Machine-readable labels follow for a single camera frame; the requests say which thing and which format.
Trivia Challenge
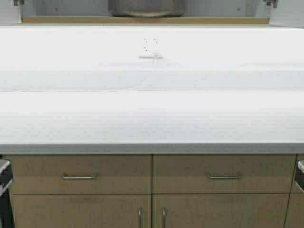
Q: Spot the steel pot with black handles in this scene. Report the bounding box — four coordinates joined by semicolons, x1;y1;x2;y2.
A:
108;0;186;18

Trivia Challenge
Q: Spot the right lower cabinet door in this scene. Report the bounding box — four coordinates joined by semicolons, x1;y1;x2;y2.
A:
153;194;289;228

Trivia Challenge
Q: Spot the cabinet door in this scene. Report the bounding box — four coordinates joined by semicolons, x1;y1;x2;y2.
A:
12;195;151;228
153;194;289;228

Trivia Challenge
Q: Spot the left lower cabinet door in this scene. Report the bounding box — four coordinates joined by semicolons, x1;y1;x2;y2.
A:
12;195;151;228

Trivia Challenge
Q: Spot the upper cabinet shelf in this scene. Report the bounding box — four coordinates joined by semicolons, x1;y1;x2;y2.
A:
21;0;271;25

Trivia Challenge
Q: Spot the right cabinet hinge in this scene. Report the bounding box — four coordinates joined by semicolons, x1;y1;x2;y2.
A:
263;0;278;9

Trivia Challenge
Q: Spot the cabinet hinge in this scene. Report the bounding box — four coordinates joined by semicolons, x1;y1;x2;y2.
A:
263;0;278;9
13;0;25;6

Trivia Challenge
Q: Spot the left cabinet hinge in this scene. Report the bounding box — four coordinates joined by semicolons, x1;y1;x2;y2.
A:
13;0;25;6

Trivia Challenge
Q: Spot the right beige drawer front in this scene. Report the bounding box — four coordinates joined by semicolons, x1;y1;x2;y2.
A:
152;154;296;194

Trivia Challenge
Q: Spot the beige drawer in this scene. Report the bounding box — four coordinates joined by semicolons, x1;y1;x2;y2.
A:
7;155;152;195
152;154;296;194

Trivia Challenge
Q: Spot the left beige drawer front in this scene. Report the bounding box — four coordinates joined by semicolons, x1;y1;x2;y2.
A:
7;155;152;195

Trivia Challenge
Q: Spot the white wall outlet plate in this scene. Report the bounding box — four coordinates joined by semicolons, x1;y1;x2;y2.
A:
138;38;163;60

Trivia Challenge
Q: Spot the left drawer metal handle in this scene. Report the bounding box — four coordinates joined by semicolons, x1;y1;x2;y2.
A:
61;173;98;180

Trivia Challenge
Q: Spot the drawer metal handle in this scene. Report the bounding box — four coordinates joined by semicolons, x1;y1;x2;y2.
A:
206;172;242;180
61;173;98;180

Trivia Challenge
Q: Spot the right drawer metal handle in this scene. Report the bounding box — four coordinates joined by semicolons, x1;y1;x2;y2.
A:
206;172;242;180

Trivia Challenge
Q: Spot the left lower door handle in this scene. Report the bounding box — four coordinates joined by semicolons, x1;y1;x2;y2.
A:
137;206;142;228

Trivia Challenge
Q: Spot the door handle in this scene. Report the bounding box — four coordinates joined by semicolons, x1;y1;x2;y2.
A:
137;206;142;228
161;208;167;228

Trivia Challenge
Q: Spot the right lower door handle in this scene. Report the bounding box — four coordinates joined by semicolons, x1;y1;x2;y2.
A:
161;208;167;228

